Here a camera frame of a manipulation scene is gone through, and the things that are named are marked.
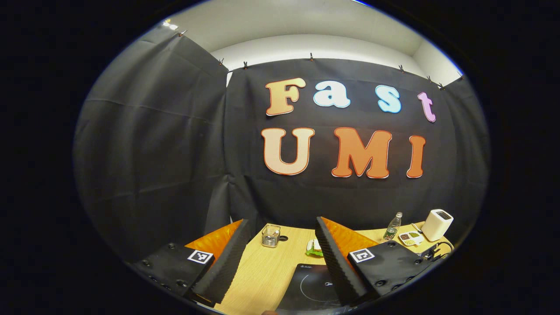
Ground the glass cup with metal frame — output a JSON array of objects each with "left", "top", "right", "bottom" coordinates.
[{"left": 261, "top": 224, "right": 281, "bottom": 249}]

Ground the sandwich with green lettuce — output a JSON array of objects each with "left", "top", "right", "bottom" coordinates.
[{"left": 305, "top": 238, "right": 324, "bottom": 258}]

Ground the clear plastic water bottle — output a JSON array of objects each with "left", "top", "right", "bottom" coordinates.
[{"left": 383, "top": 212, "right": 403, "bottom": 241}]

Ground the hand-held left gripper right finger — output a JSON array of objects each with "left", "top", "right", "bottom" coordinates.
[{"left": 315, "top": 216, "right": 434, "bottom": 307}]

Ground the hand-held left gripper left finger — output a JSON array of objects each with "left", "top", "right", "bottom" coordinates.
[{"left": 131, "top": 219, "right": 252, "bottom": 307}]

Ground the black induction cooktop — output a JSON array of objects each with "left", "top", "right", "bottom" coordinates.
[{"left": 275, "top": 263, "right": 350, "bottom": 312}]

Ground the white divided dish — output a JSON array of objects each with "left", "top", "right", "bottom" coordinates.
[{"left": 398, "top": 231, "right": 424, "bottom": 247}]

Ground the black backdrop cloth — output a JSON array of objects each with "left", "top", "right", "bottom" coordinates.
[{"left": 73, "top": 26, "right": 490, "bottom": 267}]

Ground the white toaster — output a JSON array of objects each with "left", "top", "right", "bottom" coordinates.
[{"left": 421, "top": 209, "right": 454, "bottom": 242}]

